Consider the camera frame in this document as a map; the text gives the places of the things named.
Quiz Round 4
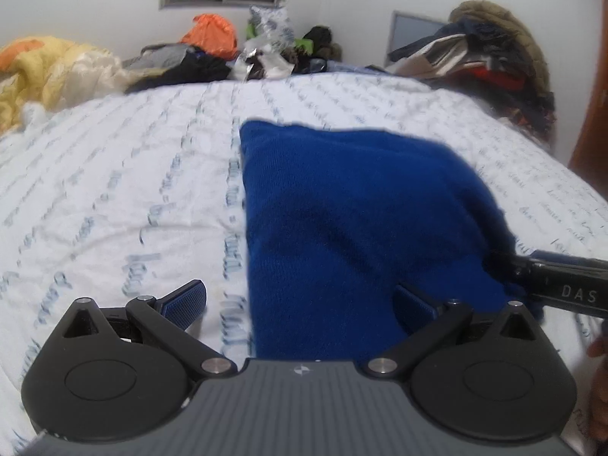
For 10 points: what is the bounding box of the fur-trimmed coat clothes heap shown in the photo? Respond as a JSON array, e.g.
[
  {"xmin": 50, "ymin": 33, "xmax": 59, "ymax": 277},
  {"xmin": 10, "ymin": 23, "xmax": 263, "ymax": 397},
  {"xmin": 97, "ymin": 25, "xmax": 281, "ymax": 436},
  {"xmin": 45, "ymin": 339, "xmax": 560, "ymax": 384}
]
[{"xmin": 386, "ymin": 0, "xmax": 556, "ymax": 151}]

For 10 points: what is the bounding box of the dark clothes pile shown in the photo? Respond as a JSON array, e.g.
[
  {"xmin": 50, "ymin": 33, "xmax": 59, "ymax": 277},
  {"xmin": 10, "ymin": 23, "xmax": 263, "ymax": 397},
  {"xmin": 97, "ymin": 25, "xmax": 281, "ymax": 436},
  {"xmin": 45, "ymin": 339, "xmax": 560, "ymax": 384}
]
[{"xmin": 125, "ymin": 44, "xmax": 231, "ymax": 95}]

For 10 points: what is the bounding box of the grey monitor screen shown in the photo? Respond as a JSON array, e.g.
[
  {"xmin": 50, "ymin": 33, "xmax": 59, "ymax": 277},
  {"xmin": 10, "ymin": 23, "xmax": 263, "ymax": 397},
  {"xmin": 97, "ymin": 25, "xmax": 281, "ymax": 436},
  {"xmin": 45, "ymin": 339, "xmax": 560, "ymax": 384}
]
[{"xmin": 385, "ymin": 10, "xmax": 445, "ymax": 65}]

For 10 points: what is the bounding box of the orange garment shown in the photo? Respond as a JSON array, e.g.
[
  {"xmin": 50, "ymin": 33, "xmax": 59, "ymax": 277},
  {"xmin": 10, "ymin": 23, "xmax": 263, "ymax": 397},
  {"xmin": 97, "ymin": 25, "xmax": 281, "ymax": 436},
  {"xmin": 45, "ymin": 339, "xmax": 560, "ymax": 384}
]
[{"xmin": 180, "ymin": 13, "xmax": 238, "ymax": 61}]

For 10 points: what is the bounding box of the right hand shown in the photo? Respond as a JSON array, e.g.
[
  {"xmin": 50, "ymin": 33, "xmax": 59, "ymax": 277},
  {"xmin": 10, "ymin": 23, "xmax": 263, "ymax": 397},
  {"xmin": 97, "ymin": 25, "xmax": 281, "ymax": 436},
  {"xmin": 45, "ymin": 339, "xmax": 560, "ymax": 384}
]
[{"xmin": 587, "ymin": 320, "xmax": 608, "ymax": 455}]

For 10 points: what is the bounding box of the blue knit sweater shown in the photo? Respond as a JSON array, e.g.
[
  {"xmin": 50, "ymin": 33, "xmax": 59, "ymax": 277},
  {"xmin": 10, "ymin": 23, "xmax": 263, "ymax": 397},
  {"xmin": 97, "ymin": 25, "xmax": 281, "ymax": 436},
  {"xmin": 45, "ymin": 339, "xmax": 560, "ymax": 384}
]
[{"xmin": 240, "ymin": 120, "xmax": 524, "ymax": 360}]

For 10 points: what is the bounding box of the yellow orange crumpled quilt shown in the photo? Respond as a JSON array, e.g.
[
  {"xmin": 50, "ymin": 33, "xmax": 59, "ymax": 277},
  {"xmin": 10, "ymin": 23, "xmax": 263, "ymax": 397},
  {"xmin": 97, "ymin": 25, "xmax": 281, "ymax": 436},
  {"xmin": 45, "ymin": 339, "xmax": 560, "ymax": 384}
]
[{"xmin": 1, "ymin": 36, "xmax": 137, "ymax": 134}]

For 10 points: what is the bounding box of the white patterned pillow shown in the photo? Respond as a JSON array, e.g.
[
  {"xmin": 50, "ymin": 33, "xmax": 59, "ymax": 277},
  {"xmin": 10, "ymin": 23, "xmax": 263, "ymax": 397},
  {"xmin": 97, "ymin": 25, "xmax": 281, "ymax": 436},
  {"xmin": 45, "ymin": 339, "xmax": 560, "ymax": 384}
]
[{"xmin": 245, "ymin": 5, "xmax": 296, "ymax": 52}]

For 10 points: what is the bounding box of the white script-printed bed sheet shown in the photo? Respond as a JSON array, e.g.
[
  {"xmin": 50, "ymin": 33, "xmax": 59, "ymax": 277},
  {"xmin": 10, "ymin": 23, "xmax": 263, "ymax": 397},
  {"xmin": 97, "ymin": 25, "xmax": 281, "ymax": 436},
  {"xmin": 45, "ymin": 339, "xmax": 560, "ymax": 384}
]
[{"xmin": 1, "ymin": 73, "xmax": 607, "ymax": 455}]

